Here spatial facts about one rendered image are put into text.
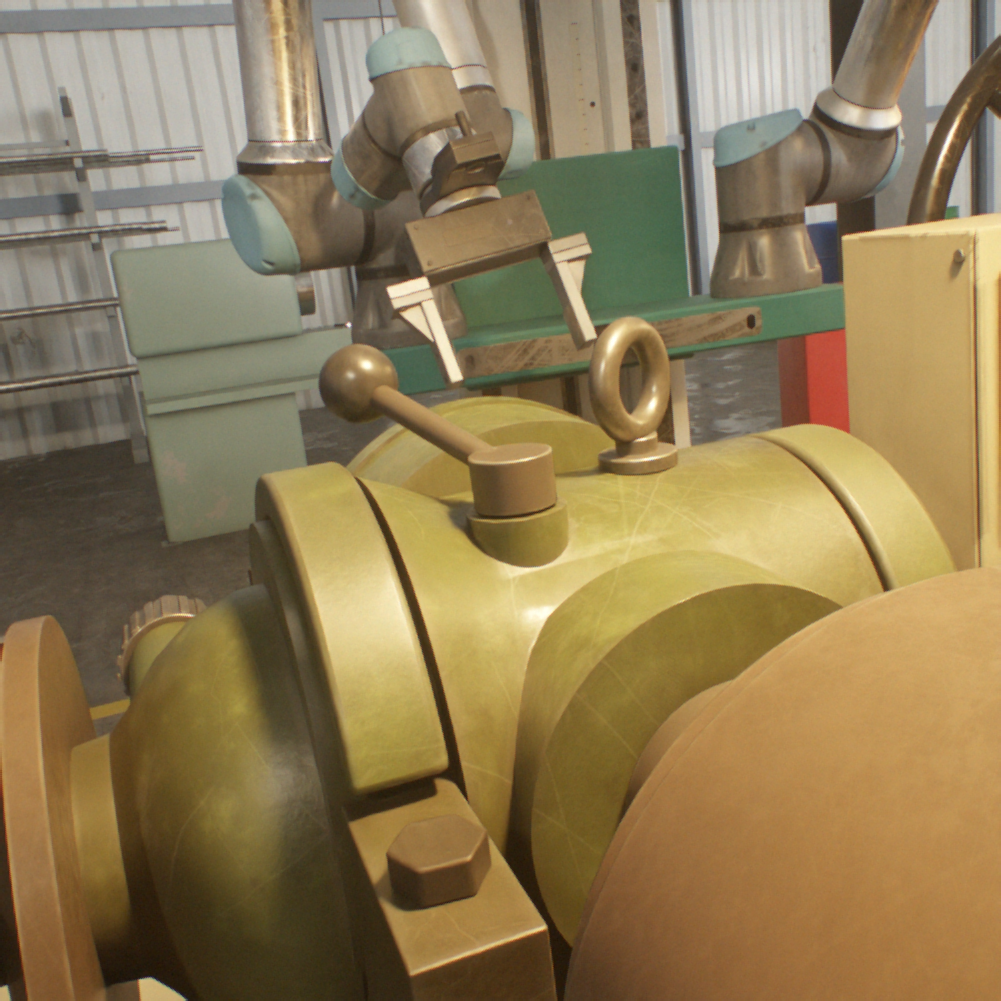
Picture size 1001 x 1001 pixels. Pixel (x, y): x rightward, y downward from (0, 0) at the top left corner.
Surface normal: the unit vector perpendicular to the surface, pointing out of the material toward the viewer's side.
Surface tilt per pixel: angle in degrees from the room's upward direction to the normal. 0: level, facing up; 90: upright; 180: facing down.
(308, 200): 100
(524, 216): 67
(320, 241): 115
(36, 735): 32
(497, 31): 90
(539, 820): 90
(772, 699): 28
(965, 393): 90
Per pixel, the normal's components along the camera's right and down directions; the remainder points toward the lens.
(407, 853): -0.11, -0.97
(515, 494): 0.00, 0.23
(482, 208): 0.22, -0.21
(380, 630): 0.18, -0.50
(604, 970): -0.88, -0.29
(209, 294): 0.34, 0.18
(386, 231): 0.60, 0.47
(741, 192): -0.56, 0.25
